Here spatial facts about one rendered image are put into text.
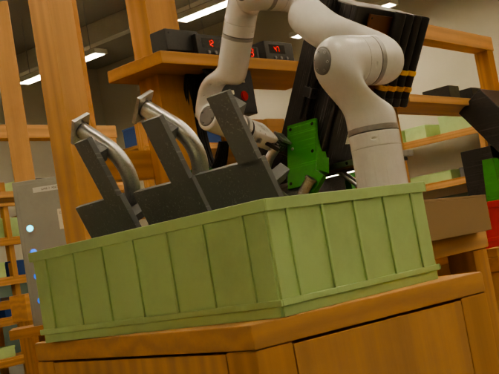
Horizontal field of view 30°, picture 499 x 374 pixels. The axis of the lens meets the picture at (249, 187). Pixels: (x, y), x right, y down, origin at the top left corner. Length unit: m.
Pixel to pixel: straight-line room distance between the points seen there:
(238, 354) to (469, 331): 0.46
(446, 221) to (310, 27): 0.62
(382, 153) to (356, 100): 0.14
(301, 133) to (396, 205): 1.37
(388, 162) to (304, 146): 0.76
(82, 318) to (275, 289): 0.47
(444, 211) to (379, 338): 0.64
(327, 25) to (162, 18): 0.87
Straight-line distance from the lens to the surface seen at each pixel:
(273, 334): 1.31
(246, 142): 1.46
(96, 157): 1.70
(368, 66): 2.20
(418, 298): 1.53
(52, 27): 2.75
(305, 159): 2.88
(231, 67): 2.67
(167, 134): 1.57
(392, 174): 2.17
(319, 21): 2.33
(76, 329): 1.70
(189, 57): 2.92
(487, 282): 2.25
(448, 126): 12.02
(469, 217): 2.13
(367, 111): 2.18
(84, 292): 1.67
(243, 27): 2.64
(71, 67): 2.75
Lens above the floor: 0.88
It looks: 4 degrees up
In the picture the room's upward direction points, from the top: 10 degrees counter-clockwise
